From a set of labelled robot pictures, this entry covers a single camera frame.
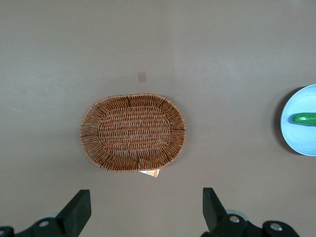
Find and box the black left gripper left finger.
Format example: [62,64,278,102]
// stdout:
[0,189,92,237]

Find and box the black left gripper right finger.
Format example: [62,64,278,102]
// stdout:
[201,187,301,237]

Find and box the orange paper tag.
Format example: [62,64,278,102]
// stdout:
[139,169,160,178]

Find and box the brown wicker basket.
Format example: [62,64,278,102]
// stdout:
[79,93,187,173]

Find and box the light blue plate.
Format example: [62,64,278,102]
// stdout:
[280,84,316,157]

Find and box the green cucumber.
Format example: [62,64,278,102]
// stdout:
[291,113,316,127]

